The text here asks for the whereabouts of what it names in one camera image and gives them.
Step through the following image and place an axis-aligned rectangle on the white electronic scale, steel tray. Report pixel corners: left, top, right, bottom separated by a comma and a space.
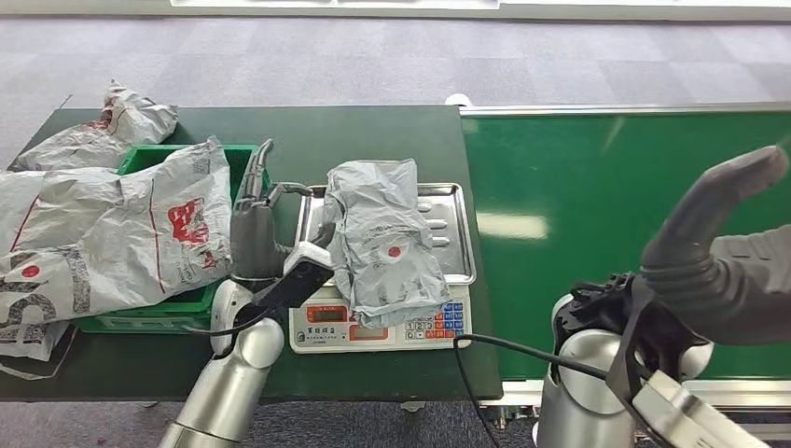
288, 182, 477, 355

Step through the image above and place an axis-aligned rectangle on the black cable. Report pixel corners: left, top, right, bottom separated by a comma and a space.
451, 333, 611, 448

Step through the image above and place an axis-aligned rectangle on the crumpled grey package, red line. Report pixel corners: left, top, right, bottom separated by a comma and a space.
12, 78, 180, 173

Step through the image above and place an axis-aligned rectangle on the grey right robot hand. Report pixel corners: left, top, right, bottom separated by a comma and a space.
639, 145, 791, 347

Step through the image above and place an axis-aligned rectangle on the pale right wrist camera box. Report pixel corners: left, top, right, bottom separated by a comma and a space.
630, 370, 773, 448

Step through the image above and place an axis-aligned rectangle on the green conveyor belt, metal frame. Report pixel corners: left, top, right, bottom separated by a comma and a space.
460, 102, 791, 427

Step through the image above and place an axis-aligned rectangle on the small grey package, black print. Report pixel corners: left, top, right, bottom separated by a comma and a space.
0, 318, 70, 364

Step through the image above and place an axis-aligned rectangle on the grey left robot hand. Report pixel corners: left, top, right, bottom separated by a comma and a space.
229, 138, 314, 283

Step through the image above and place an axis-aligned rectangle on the green plastic crate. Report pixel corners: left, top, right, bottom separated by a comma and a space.
74, 143, 273, 336

